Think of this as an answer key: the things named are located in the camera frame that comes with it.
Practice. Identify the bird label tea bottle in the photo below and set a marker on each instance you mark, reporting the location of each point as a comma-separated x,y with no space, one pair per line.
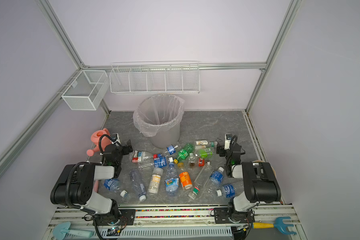
202,144

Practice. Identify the pocari sweat bottle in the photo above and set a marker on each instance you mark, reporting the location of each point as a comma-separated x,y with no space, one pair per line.
116,186
158,162

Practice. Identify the small red cap bottle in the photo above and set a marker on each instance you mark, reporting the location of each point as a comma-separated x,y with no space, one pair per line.
201,162

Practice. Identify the tall clear bottle green-red cap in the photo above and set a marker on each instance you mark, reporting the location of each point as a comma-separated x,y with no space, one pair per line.
201,180

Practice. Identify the white milky bottle yellow label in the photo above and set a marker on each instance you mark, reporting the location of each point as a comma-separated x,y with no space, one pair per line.
155,181

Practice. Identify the clear plastic bin liner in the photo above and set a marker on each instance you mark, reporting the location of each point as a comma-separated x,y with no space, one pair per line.
158,113

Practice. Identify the blue cartoon label water bottle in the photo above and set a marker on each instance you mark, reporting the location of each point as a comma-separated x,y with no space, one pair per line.
171,180

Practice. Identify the clear blue tinted bottle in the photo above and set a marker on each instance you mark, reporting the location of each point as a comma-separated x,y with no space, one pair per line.
138,184

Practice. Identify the green Sprite bottle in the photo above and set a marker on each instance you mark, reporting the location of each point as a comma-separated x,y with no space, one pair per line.
184,153

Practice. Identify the teal toy shovel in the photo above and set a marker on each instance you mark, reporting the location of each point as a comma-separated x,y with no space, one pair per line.
62,230

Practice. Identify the small white mesh basket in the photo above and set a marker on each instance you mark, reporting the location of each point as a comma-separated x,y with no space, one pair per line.
87,90

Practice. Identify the lime green label bottle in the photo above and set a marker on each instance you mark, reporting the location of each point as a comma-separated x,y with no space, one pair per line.
205,153

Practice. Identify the pink watering can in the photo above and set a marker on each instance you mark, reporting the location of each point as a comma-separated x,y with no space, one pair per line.
95,137

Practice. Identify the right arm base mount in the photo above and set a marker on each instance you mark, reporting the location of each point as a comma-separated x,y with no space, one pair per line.
226,215

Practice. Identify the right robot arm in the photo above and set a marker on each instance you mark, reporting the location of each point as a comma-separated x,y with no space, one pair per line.
256,181

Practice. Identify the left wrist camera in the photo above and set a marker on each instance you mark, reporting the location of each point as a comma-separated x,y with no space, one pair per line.
116,137

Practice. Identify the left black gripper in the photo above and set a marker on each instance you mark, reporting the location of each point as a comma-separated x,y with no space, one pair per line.
126,148

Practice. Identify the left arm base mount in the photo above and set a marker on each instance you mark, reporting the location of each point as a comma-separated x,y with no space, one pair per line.
123,217

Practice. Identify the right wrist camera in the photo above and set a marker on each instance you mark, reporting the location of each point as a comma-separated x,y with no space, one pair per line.
228,138

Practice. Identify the blue label bottle right front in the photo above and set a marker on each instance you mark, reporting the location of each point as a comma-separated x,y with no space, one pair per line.
230,190

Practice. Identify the red label clear bottle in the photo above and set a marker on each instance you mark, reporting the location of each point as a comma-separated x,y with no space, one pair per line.
141,156

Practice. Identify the grey mesh waste bin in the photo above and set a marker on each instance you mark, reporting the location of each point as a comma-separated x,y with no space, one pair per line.
164,139

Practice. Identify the small crushed blue bottle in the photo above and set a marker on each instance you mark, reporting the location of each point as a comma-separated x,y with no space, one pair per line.
171,150

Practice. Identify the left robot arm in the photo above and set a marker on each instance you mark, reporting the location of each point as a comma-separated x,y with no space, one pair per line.
74,187

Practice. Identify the potted green plant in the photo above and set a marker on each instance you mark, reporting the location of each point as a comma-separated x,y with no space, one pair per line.
264,170

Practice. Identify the blue yellow toy rake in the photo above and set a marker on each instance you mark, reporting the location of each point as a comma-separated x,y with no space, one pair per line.
279,224

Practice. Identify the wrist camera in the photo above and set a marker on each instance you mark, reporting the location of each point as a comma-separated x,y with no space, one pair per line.
116,137
228,138

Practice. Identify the orange NFC juice bottle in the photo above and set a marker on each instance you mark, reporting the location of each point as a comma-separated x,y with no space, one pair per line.
184,176

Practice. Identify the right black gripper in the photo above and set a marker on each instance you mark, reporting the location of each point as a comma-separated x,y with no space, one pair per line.
222,151

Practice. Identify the long white wire shelf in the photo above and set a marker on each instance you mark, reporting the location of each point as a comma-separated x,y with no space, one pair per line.
155,77

